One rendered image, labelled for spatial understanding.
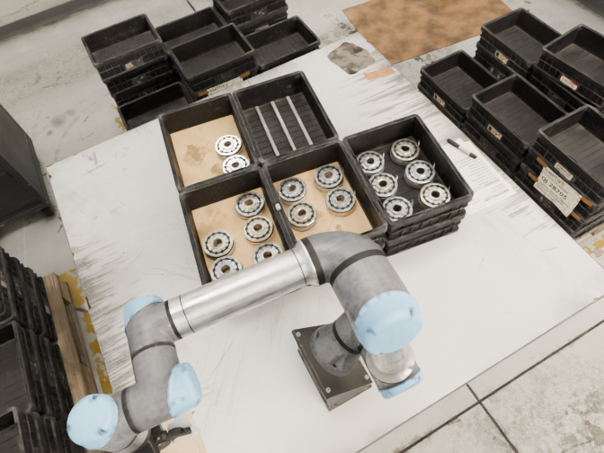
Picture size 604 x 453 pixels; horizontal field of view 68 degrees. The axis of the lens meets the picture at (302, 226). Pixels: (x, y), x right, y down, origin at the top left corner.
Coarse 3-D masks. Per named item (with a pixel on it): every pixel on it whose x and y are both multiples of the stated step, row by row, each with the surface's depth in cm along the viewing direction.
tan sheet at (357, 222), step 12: (312, 180) 164; (312, 192) 161; (324, 192) 160; (324, 204) 158; (300, 216) 156; (324, 216) 155; (348, 216) 154; (360, 216) 154; (312, 228) 153; (324, 228) 153; (336, 228) 152; (348, 228) 152; (360, 228) 151
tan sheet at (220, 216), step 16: (256, 192) 163; (208, 208) 161; (224, 208) 160; (208, 224) 157; (224, 224) 157; (240, 224) 156; (240, 240) 153; (272, 240) 152; (240, 256) 150; (224, 272) 147
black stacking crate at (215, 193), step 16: (240, 176) 155; (256, 176) 158; (192, 192) 154; (208, 192) 156; (224, 192) 160; (240, 192) 163; (192, 208) 160; (272, 208) 149; (192, 224) 152; (208, 272) 147
